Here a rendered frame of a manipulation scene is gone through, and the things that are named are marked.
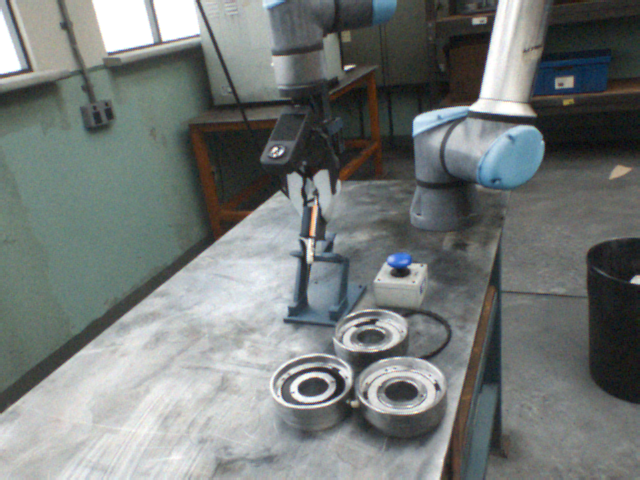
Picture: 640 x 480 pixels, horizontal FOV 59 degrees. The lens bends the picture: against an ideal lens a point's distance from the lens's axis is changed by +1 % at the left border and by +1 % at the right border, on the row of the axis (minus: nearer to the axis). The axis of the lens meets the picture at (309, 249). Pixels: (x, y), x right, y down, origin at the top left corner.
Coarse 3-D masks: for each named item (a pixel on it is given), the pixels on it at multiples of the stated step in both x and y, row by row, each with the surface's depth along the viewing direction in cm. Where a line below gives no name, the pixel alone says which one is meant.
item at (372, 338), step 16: (352, 320) 82; (384, 320) 81; (400, 320) 79; (336, 336) 78; (352, 336) 78; (368, 336) 80; (384, 336) 78; (400, 336) 76; (336, 352) 77; (352, 352) 73; (368, 352) 72; (384, 352) 73; (400, 352) 74; (352, 368) 76
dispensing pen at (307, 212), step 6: (312, 192) 88; (318, 204) 87; (306, 210) 86; (312, 210) 85; (306, 216) 86; (306, 222) 85; (306, 228) 85; (300, 234) 86; (306, 234) 85; (312, 240) 86; (318, 240) 88; (312, 246) 86; (312, 252) 86; (312, 258) 86
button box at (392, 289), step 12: (384, 264) 93; (420, 264) 91; (384, 276) 90; (396, 276) 89; (408, 276) 88; (420, 276) 88; (384, 288) 88; (396, 288) 87; (408, 288) 87; (420, 288) 88; (384, 300) 89; (396, 300) 88; (408, 300) 87; (420, 300) 88
